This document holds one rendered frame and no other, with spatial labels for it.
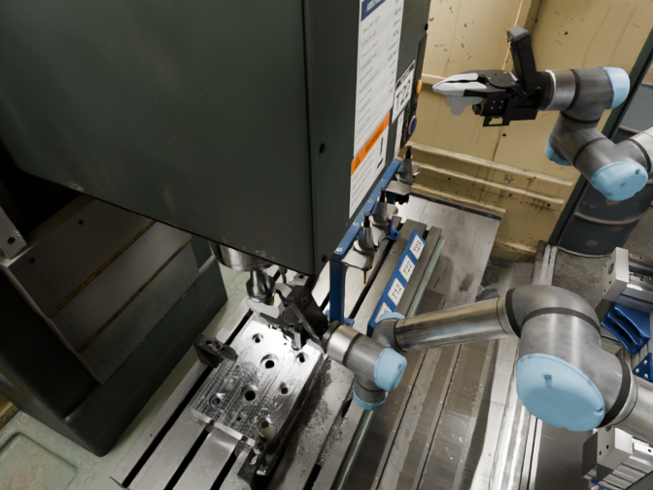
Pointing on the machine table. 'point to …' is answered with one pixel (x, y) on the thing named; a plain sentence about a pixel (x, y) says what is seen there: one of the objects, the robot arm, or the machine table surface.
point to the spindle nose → (238, 259)
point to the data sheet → (375, 64)
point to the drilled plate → (250, 363)
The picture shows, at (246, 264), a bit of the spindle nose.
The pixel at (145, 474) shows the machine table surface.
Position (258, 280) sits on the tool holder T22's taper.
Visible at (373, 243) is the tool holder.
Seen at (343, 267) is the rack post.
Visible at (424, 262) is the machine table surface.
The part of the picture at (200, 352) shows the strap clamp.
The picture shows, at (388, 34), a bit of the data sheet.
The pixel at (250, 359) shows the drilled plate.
